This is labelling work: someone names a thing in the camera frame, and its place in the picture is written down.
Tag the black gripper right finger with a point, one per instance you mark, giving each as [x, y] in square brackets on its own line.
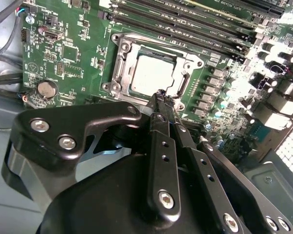
[209, 170]

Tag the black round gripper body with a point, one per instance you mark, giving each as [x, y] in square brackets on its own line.
[100, 207]

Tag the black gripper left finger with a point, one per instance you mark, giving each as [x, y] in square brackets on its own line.
[51, 122]

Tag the metal socket cover frame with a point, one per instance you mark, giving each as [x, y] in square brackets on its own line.
[129, 61]

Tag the CPU with silver top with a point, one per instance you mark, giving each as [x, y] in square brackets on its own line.
[151, 73]

